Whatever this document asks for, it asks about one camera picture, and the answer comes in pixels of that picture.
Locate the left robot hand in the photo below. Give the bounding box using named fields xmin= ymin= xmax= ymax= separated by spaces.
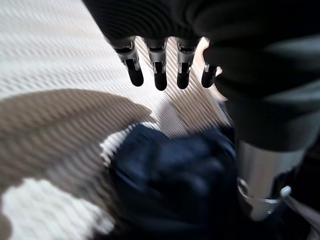
xmin=81 ymin=0 xmax=320 ymax=222

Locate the dark navy garment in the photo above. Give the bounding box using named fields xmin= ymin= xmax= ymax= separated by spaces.
xmin=109 ymin=123 xmax=320 ymax=240

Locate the white ribbed bed cover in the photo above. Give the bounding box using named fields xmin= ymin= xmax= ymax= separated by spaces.
xmin=0 ymin=0 xmax=236 ymax=240

